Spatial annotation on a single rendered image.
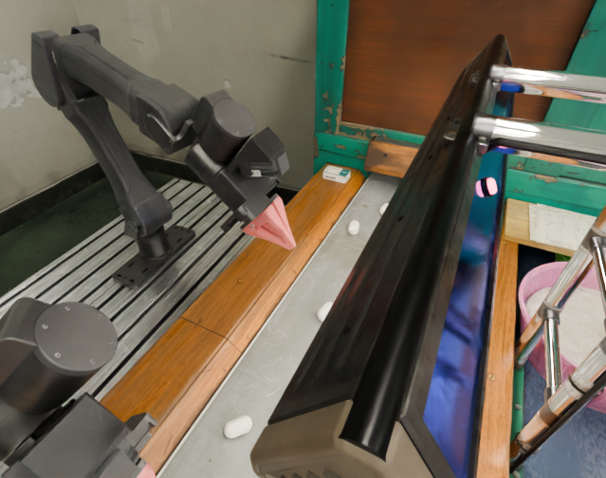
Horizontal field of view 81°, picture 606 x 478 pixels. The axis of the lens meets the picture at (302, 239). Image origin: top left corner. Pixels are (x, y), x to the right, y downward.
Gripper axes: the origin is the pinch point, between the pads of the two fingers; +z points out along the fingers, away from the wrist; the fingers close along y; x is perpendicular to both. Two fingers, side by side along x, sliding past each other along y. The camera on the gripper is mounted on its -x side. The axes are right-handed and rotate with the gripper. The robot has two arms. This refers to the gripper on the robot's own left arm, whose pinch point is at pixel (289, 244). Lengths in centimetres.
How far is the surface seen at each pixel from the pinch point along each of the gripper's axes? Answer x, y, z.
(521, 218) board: -17, 37, 31
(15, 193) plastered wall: 180, 43, -103
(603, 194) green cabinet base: -29, 45, 38
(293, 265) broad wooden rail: 9.0, 5.4, 4.8
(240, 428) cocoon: 3.8, -23.3, 10.4
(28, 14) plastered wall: 122, 91, -156
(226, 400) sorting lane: 8.0, -20.6, 8.3
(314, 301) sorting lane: 5.8, 0.3, 10.8
